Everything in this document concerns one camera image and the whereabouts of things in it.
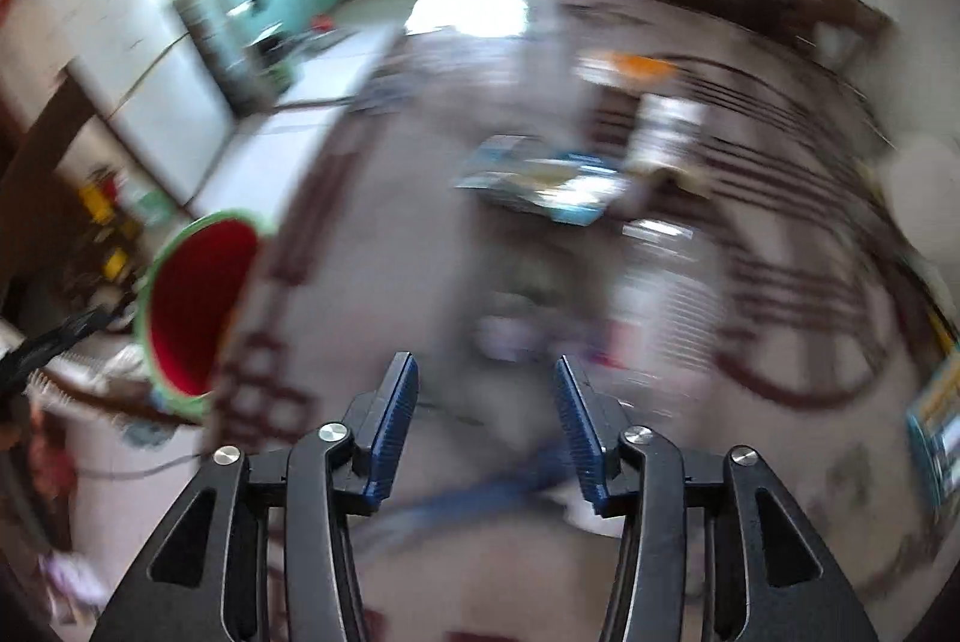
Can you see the white refrigerator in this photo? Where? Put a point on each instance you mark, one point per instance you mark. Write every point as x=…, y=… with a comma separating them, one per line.
x=135, y=64

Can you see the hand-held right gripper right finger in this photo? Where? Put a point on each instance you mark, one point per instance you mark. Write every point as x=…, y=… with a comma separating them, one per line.
x=581, y=432

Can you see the blue yellow plastic wrapper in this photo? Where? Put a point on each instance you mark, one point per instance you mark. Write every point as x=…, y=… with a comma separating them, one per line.
x=540, y=181

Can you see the dark wooden chair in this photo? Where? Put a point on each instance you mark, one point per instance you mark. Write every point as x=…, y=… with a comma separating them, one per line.
x=37, y=162

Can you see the orange item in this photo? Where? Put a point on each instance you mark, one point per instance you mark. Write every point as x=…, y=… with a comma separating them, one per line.
x=637, y=66

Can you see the blue yellow green toy board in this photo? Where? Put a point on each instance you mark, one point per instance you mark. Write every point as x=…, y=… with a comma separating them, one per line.
x=937, y=424

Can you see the red bin with green rim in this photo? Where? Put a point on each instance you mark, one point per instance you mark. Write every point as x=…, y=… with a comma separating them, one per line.
x=195, y=312

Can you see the white paper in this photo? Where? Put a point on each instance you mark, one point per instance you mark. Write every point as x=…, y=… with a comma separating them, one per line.
x=517, y=331

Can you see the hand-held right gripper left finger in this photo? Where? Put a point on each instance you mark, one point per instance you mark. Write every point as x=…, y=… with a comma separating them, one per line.
x=394, y=432

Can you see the yellow red floor toys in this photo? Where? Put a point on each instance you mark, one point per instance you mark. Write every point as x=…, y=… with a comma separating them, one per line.
x=105, y=214

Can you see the brown wooden chair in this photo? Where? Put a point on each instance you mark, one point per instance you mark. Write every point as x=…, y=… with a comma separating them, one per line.
x=825, y=4

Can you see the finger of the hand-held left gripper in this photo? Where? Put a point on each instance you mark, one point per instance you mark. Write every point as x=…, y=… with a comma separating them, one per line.
x=71, y=333

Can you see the patterned paper wrapper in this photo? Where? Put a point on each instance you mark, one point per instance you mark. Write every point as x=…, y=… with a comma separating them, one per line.
x=667, y=124

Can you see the green kitchen waste bin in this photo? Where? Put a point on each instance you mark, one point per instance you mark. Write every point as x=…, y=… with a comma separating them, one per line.
x=270, y=68

